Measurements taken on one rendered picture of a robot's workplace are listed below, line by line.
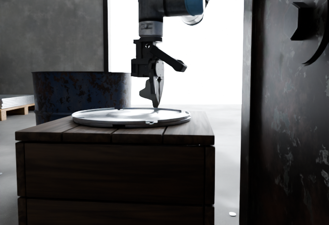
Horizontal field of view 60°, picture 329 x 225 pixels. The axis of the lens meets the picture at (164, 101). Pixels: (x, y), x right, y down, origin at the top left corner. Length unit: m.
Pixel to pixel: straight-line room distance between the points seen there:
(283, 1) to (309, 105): 0.13
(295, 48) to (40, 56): 4.95
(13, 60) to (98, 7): 1.63
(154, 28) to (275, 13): 0.51
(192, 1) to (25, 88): 4.58
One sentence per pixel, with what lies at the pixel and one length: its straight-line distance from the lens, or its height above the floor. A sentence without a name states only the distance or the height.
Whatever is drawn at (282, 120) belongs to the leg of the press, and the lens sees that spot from 0.35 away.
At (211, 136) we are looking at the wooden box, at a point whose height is 0.35.
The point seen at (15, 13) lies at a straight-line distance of 5.39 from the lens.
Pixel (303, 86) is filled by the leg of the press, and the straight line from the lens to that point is 0.31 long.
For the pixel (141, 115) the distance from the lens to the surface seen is 0.67.
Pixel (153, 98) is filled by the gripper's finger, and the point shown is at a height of 0.40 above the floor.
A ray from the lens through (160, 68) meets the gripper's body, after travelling 0.85.
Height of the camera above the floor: 0.45
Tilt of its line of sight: 4 degrees down
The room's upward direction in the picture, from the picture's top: straight up
